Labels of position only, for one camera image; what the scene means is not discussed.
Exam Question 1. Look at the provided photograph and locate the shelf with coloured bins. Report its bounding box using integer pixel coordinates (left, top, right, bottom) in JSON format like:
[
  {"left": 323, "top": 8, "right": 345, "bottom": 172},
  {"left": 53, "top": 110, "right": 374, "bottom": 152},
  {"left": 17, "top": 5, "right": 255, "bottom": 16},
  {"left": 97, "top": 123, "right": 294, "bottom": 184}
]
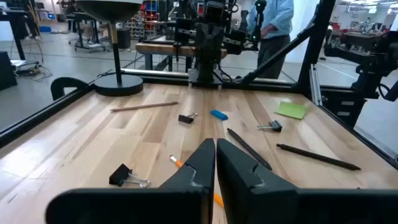
[{"left": 124, "top": 0, "right": 161, "bottom": 40}]

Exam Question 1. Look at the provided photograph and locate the orange pencil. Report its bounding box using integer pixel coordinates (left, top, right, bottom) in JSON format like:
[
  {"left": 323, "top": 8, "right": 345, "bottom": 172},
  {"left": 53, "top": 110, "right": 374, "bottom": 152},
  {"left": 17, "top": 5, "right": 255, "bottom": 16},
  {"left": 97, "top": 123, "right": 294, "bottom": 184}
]
[{"left": 169, "top": 154, "right": 225, "bottom": 208}]

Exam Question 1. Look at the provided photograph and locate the black binder clip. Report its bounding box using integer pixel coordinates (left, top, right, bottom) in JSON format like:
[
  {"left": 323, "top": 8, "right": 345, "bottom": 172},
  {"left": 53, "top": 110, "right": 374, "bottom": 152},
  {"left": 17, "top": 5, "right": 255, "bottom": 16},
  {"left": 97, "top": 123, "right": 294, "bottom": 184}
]
[
  {"left": 256, "top": 119, "right": 283, "bottom": 133},
  {"left": 178, "top": 112, "right": 199, "bottom": 124},
  {"left": 108, "top": 163, "right": 150, "bottom": 189}
]

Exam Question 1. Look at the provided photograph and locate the black trash bin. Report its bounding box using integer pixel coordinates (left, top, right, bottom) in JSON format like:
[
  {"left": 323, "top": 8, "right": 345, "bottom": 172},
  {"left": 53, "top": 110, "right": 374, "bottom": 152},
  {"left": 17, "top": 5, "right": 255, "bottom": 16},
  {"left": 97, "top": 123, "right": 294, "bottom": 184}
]
[{"left": 116, "top": 27, "right": 132, "bottom": 50}]

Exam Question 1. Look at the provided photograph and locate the black box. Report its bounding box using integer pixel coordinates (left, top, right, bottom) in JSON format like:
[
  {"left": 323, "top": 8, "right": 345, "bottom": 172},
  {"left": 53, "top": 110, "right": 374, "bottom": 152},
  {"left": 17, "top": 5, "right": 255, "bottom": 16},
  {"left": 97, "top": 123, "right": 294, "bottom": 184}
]
[{"left": 0, "top": 51, "right": 19, "bottom": 91}]

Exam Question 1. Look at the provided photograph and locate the black rolling cart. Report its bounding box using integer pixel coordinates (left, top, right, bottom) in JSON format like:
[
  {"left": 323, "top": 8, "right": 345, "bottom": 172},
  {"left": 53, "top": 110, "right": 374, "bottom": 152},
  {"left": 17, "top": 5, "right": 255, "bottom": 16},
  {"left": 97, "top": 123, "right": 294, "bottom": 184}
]
[{"left": 67, "top": 11, "right": 109, "bottom": 53}]

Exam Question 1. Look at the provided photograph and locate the silver aluminium bar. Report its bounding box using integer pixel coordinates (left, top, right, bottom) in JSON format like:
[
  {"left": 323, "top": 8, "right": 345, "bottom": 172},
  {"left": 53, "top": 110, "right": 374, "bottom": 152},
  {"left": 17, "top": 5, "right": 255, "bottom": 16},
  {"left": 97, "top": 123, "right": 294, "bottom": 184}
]
[{"left": 308, "top": 63, "right": 323, "bottom": 106}]

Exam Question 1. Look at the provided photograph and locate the wooden background table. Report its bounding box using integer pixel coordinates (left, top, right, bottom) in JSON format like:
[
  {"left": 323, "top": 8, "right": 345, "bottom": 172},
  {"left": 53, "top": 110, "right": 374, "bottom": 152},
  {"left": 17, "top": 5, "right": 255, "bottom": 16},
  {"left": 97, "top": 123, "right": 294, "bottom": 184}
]
[{"left": 135, "top": 42, "right": 228, "bottom": 72}]

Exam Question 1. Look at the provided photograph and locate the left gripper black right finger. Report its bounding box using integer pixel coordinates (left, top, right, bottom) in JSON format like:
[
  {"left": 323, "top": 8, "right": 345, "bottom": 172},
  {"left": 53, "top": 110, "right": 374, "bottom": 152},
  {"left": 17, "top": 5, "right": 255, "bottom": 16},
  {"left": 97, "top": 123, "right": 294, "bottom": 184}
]
[{"left": 216, "top": 138, "right": 300, "bottom": 224}]

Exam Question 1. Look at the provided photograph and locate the person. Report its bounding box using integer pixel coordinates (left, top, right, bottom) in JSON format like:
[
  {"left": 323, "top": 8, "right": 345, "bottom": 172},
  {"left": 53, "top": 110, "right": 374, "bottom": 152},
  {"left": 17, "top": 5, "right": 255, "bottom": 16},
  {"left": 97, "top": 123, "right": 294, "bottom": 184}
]
[{"left": 247, "top": 0, "right": 295, "bottom": 80}]

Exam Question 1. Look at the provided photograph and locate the blue eraser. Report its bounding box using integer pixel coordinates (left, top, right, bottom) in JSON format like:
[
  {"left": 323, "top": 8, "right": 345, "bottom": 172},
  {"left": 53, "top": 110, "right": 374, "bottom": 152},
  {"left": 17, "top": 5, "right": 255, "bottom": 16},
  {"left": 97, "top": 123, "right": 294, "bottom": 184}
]
[{"left": 210, "top": 109, "right": 229, "bottom": 121}]

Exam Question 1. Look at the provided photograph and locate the green sticky note pad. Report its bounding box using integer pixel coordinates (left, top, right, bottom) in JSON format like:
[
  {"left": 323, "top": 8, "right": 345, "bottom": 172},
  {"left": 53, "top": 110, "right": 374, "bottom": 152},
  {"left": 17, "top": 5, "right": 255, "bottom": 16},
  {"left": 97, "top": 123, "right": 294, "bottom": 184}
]
[{"left": 274, "top": 101, "right": 308, "bottom": 120}]

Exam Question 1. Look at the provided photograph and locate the white globe table lamp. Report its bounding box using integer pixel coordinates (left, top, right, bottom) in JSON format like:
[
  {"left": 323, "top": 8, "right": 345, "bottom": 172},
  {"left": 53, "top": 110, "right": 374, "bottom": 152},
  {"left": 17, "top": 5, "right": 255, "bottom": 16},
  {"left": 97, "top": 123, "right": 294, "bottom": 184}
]
[{"left": 75, "top": 0, "right": 144, "bottom": 97}]

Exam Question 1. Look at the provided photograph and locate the natural wood pencil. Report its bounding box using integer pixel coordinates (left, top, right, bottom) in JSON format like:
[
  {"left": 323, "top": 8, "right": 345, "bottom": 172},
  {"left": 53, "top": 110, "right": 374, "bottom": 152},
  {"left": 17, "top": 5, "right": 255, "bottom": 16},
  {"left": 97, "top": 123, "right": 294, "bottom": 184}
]
[{"left": 109, "top": 100, "right": 180, "bottom": 113}]

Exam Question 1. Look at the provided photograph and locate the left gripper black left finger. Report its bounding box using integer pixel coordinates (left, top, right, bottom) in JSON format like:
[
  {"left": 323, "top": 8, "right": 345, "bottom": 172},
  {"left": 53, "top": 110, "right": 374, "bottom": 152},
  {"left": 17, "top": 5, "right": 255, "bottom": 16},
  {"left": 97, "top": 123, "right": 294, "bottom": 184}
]
[{"left": 159, "top": 138, "right": 216, "bottom": 224}]

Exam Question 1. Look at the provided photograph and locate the black pen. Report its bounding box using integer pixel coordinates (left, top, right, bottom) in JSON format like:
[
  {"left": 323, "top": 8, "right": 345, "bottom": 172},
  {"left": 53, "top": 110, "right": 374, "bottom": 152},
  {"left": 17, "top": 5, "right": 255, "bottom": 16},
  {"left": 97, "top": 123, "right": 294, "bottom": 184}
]
[
  {"left": 226, "top": 128, "right": 273, "bottom": 171},
  {"left": 276, "top": 142, "right": 362, "bottom": 172}
]

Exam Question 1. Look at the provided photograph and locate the black aluminium table frame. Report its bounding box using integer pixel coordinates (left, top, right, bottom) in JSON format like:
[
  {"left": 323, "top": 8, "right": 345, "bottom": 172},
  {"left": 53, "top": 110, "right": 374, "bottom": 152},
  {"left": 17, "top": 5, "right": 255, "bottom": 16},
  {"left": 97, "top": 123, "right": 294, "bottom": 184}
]
[{"left": 0, "top": 0, "right": 398, "bottom": 170}]

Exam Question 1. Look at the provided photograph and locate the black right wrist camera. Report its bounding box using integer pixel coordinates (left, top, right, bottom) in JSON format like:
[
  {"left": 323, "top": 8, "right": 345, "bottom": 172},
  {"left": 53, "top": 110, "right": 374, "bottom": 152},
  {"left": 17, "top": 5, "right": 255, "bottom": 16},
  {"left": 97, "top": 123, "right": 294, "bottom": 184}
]
[{"left": 203, "top": 1, "right": 225, "bottom": 24}]

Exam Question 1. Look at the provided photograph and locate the black frame bracket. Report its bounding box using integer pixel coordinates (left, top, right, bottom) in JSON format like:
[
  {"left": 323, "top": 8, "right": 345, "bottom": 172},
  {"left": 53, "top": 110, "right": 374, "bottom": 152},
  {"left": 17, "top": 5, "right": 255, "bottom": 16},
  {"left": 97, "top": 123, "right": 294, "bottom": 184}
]
[{"left": 50, "top": 77, "right": 91, "bottom": 101}]

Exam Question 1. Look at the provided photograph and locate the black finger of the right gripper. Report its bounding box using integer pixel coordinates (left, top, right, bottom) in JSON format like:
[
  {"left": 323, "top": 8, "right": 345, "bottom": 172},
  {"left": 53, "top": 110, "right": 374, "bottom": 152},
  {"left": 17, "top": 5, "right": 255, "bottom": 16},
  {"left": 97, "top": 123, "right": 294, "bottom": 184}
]
[
  {"left": 210, "top": 23, "right": 224, "bottom": 63},
  {"left": 196, "top": 23, "right": 211, "bottom": 63}
]

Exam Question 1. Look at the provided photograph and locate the pile of floor cables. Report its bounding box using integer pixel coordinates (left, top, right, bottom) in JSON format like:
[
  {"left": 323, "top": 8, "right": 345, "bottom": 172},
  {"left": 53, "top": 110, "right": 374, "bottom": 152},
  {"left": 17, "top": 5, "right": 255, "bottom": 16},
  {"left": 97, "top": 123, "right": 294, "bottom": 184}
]
[{"left": 11, "top": 58, "right": 53, "bottom": 82}]

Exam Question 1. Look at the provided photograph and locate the black background table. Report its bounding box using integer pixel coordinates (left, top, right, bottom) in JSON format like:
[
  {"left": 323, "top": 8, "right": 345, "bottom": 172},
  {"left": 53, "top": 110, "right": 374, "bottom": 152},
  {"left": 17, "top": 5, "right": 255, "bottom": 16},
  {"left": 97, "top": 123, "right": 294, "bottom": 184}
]
[{"left": 0, "top": 8, "right": 30, "bottom": 62}]

